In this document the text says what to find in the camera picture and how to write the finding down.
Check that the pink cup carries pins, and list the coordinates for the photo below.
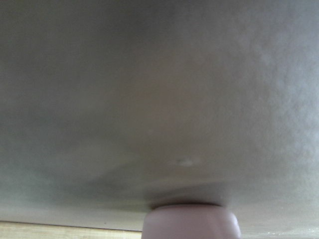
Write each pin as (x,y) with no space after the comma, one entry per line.
(191,221)

